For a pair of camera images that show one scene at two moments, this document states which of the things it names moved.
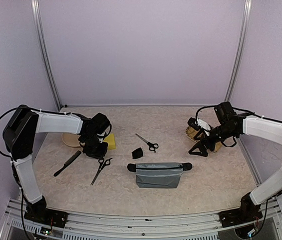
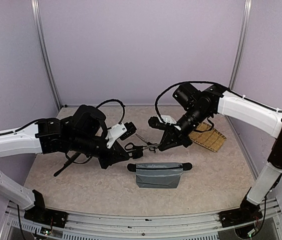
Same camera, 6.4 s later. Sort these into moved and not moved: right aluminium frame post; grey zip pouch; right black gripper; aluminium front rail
Moved: right black gripper
Not moved: aluminium front rail; grey zip pouch; right aluminium frame post
